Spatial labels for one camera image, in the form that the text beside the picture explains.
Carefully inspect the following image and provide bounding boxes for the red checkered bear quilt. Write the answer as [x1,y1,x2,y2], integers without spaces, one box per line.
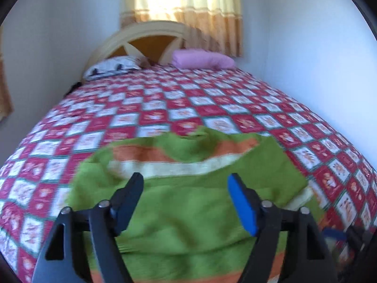
[0,63,377,280]

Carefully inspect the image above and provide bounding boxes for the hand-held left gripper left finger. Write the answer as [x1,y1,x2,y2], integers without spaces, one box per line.
[31,172,144,283]

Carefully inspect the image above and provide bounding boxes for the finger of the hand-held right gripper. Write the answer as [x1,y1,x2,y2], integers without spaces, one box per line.
[323,226,375,261]

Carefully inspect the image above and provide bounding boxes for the cream round wooden headboard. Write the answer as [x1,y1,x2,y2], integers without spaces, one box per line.
[84,21,201,74]

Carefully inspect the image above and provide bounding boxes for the beige side window curtain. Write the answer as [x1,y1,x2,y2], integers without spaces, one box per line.
[0,50,15,121]

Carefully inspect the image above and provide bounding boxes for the green striped knit sweater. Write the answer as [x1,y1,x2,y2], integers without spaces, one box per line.
[66,125,323,283]

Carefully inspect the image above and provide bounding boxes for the yellow orange window curtain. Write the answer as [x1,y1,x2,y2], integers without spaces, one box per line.
[120,0,244,58]

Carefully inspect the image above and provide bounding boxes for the white printed pillow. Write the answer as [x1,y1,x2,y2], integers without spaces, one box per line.
[82,56,143,81]

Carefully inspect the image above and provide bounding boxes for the pink pillow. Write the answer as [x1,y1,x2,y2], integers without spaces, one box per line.
[172,49,235,70]

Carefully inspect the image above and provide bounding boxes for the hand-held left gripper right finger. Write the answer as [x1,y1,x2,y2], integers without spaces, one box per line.
[227,173,339,283]

